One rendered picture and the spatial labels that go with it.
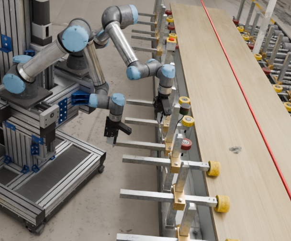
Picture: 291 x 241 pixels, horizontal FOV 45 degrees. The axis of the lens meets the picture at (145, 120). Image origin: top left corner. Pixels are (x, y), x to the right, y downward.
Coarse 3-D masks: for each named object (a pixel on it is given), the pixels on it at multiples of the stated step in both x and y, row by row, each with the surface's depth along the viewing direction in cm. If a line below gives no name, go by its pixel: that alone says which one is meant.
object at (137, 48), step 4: (132, 48) 335; (136, 48) 335; (140, 48) 335; (144, 48) 335; (148, 48) 337; (152, 48) 338; (152, 52) 338; (156, 52) 338; (164, 52) 338; (172, 52) 337
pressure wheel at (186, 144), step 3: (183, 138) 214; (186, 138) 214; (183, 141) 212; (186, 141) 211; (189, 141) 212; (183, 144) 209; (186, 144) 209; (189, 144) 210; (183, 147) 209; (186, 147) 209; (189, 147) 210
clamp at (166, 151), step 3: (165, 138) 217; (165, 141) 215; (165, 144) 213; (168, 144) 213; (171, 144) 213; (165, 147) 211; (171, 147) 211; (165, 150) 210; (168, 150) 209; (171, 150) 209; (165, 153) 210
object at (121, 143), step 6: (120, 144) 210; (126, 144) 210; (132, 144) 210; (138, 144) 211; (144, 144) 211; (150, 144) 212; (156, 144) 213; (162, 144) 214; (162, 150) 213; (180, 150) 213; (186, 150) 213
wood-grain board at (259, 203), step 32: (192, 32) 371; (224, 32) 385; (192, 64) 305; (224, 64) 314; (256, 64) 324; (192, 96) 259; (224, 96) 266; (256, 96) 273; (224, 128) 230; (256, 128) 235; (288, 128) 241; (224, 160) 203; (256, 160) 207; (288, 160) 211; (224, 192) 182; (256, 192) 185; (224, 224) 164; (256, 224) 167; (288, 224) 170
